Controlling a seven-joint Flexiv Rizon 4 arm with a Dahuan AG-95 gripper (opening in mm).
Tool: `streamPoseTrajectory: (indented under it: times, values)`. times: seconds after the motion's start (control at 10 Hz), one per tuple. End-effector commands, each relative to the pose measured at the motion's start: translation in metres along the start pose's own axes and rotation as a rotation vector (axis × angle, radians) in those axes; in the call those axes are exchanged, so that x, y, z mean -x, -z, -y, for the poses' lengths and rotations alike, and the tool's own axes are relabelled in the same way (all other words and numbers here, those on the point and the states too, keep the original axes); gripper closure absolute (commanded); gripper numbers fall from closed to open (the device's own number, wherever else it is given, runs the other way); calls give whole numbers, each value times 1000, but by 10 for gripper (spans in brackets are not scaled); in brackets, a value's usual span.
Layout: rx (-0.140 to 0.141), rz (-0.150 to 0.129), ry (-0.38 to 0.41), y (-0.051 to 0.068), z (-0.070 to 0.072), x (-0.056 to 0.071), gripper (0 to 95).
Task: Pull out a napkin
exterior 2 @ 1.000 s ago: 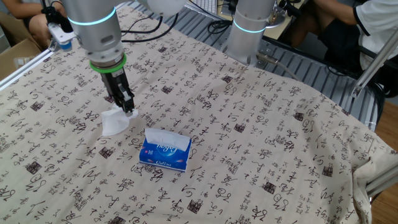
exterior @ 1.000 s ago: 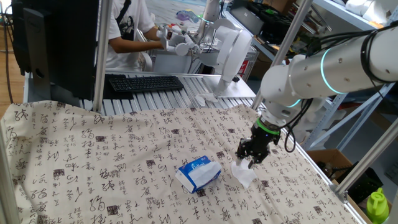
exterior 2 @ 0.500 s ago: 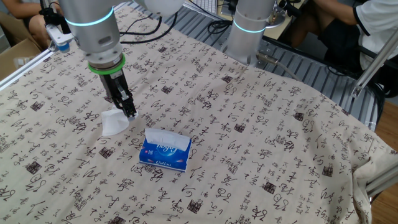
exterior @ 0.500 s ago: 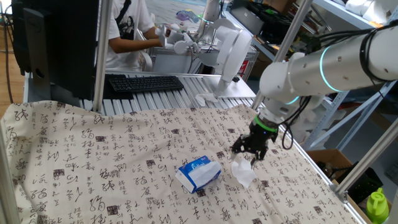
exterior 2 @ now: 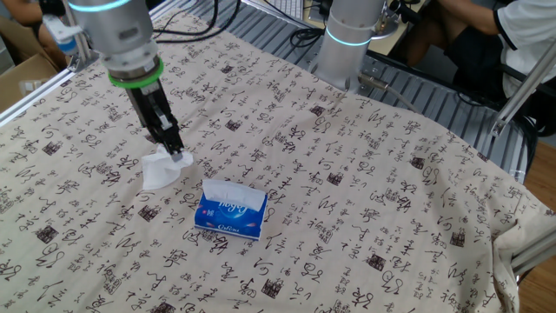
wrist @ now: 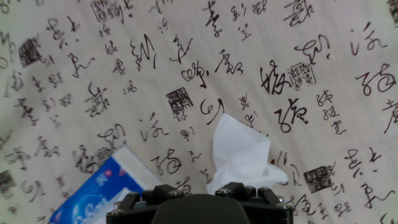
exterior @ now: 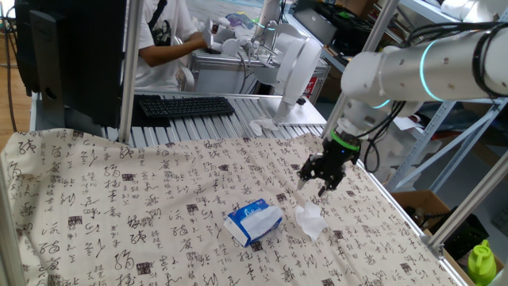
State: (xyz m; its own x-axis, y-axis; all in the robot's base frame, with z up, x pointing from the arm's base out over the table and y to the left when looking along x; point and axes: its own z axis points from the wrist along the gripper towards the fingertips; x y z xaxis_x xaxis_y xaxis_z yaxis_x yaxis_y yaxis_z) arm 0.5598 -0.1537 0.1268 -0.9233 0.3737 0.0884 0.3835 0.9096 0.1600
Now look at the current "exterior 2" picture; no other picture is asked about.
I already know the white keyboard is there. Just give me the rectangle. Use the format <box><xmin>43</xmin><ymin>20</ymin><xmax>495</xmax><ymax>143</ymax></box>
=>
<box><xmin>263</xmin><ymin>0</ymin><xmax>305</xmax><ymax>21</ymax></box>

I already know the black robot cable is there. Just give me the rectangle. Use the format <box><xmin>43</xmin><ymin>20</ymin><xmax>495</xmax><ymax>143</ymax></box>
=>
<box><xmin>151</xmin><ymin>0</ymin><xmax>242</xmax><ymax>44</ymax></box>

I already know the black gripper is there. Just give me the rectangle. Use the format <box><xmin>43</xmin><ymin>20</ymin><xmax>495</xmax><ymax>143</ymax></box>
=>
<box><xmin>125</xmin><ymin>80</ymin><xmax>186</xmax><ymax>163</ymax></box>

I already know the silver round stand base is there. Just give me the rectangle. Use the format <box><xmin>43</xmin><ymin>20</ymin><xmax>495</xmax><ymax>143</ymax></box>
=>
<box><xmin>368</xmin><ymin>0</ymin><xmax>400</xmax><ymax>43</ymax></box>

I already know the calligraphy print tablecloth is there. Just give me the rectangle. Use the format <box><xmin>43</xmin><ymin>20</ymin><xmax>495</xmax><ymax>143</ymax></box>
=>
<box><xmin>0</xmin><ymin>8</ymin><xmax>556</xmax><ymax>313</ymax></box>

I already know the aluminium table edge rail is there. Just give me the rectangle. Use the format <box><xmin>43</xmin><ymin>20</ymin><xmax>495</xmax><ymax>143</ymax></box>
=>
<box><xmin>0</xmin><ymin>64</ymin><xmax>77</xmax><ymax>128</ymax></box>

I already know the brown cardboard box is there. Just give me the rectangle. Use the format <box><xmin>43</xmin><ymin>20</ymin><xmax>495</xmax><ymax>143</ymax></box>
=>
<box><xmin>0</xmin><ymin>16</ymin><xmax>60</xmax><ymax>115</ymax></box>

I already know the blue tissue pack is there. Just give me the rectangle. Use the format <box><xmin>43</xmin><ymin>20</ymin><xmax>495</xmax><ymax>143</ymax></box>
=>
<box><xmin>194</xmin><ymin>190</ymin><xmax>269</xmax><ymax>242</ymax></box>

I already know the blue white connector plug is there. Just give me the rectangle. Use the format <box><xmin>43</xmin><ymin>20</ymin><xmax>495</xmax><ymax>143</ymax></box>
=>
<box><xmin>42</xmin><ymin>13</ymin><xmax>83</xmax><ymax>56</ymax></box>

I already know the white paper napkin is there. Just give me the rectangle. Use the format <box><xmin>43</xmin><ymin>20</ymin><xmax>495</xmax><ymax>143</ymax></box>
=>
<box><xmin>202</xmin><ymin>178</ymin><xmax>268</xmax><ymax>213</ymax></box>
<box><xmin>141</xmin><ymin>143</ymin><xmax>195</xmax><ymax>191</ymax></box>

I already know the grey cable with metal connector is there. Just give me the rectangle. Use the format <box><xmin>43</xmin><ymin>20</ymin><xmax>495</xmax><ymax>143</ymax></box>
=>
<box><xmin>358</xmin><ymin>71</ymin><xmax>425</xmax><ymax>115</ymax></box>

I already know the bare-armed seated person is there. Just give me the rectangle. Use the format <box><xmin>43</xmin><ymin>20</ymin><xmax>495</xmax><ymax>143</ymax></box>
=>
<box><xmin>0</xmin><ymin>0</ymin><xmax>70</xmax><ymax>69</ymax></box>

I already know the person in black-trimmed white shirt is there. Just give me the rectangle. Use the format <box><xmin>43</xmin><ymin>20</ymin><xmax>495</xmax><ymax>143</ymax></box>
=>
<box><xmin>406</xmin><ymin>0</ymin><xmax>556</xmax><ymax>103</ymax></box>

